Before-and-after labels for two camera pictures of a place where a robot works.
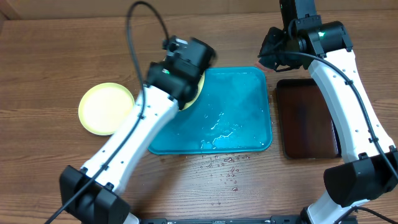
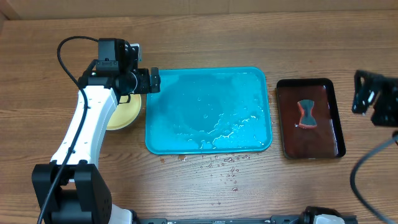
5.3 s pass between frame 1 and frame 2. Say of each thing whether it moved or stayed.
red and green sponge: moved
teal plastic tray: stayed
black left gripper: moved
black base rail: stayed
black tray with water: stayed
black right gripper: moved
